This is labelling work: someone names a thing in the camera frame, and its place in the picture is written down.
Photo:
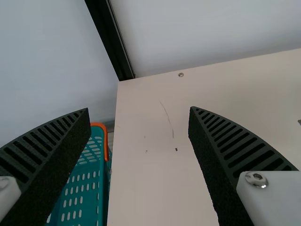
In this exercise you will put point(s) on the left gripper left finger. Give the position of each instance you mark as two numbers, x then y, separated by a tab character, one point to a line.
47	160

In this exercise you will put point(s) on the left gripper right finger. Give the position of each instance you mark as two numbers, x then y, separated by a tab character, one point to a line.
223	164

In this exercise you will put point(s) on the teal shopping basket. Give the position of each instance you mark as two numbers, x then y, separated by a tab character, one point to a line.
82	188

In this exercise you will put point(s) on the black post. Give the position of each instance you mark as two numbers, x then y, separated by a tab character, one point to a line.
105	28

